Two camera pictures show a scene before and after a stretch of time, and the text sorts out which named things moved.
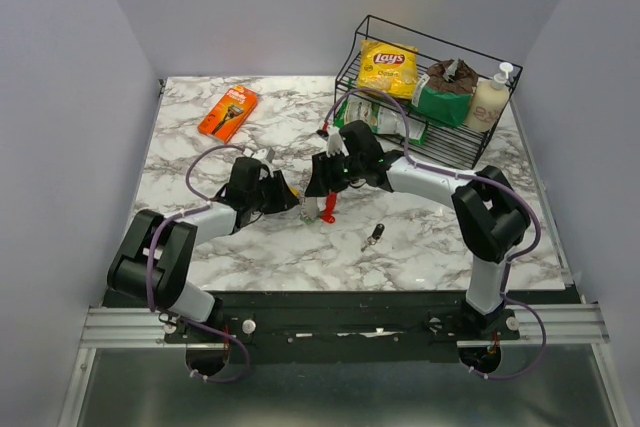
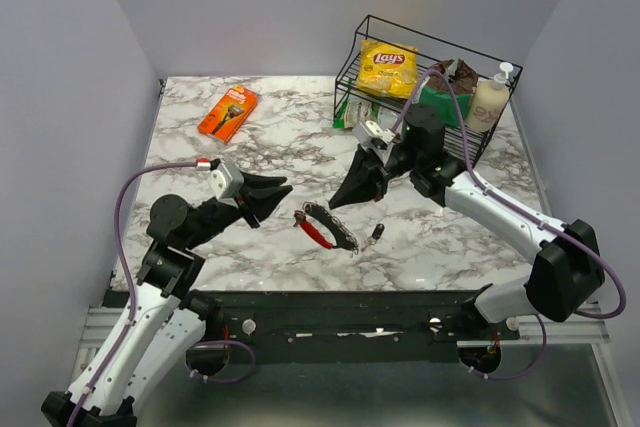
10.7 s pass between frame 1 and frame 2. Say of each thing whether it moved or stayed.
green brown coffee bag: stayed
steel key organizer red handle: moved
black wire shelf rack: stayed
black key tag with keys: stayed
